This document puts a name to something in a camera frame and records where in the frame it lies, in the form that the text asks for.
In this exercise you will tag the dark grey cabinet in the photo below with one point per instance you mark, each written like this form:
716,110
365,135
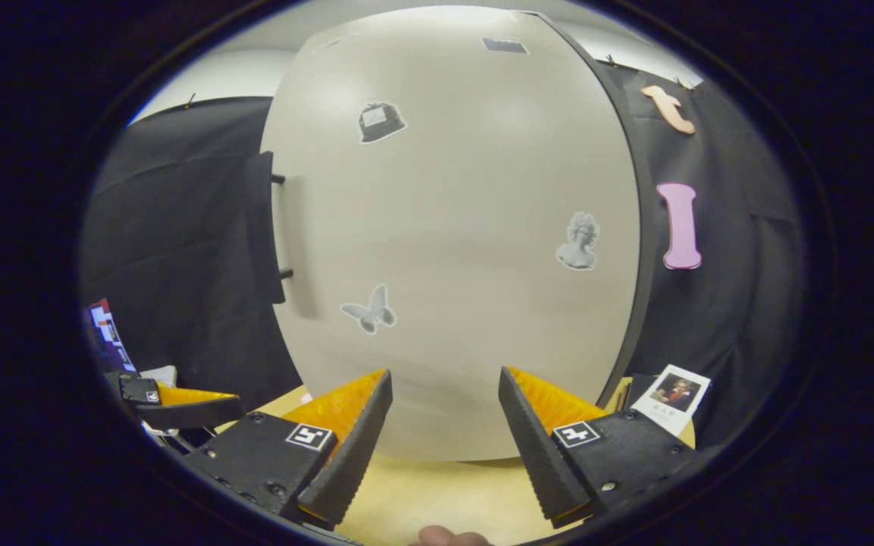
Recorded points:
645,227

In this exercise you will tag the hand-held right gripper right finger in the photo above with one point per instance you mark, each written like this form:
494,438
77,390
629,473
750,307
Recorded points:
539,455

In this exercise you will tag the white book with photo cover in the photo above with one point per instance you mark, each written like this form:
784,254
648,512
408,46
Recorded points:
672,398

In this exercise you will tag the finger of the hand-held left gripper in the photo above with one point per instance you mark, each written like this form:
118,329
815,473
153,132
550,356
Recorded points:
194,415

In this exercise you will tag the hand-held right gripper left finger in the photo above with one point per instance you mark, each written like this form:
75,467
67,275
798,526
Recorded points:
353,455

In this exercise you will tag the colourful printed board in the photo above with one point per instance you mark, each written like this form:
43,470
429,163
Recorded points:
111,334

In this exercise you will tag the black backdrop cloth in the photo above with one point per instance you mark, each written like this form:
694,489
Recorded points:
748,303

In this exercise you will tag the beige cabinet door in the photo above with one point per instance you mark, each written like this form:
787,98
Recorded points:
467,227

